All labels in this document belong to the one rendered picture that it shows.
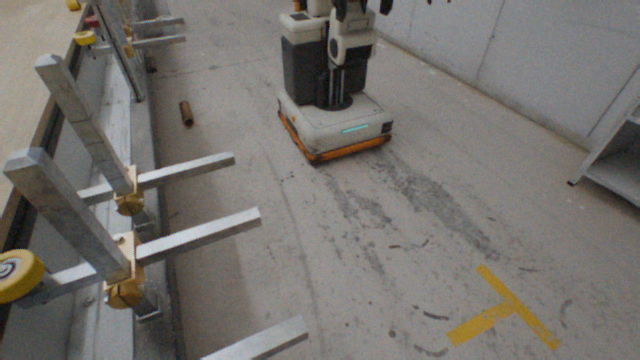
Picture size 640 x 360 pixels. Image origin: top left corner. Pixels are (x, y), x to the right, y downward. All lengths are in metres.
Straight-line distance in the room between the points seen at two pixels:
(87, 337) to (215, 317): 0.69
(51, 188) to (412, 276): 1.41
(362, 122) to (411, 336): 1.21
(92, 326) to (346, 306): 0.95
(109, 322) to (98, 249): 0.36
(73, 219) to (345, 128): 1.61
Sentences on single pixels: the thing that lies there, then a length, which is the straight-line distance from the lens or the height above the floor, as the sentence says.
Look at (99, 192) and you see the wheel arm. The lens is 0.89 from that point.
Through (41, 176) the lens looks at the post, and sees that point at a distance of 0.49.
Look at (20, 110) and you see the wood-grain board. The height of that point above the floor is 0.90.
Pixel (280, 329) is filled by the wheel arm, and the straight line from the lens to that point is 0.53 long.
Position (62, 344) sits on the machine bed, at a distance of 0.92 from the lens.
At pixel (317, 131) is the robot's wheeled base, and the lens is 1.87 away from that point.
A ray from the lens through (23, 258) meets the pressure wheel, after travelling 0.70.
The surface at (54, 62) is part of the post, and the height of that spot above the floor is 1.14.
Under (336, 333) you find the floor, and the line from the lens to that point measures 1.43.
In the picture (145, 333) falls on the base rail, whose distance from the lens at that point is 0.76.
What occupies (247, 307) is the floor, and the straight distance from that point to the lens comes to 1.50.
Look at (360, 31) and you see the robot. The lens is 1.78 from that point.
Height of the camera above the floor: 1.34
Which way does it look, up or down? 42 degrees down
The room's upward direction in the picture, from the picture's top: 1 degrees counter-clockwise
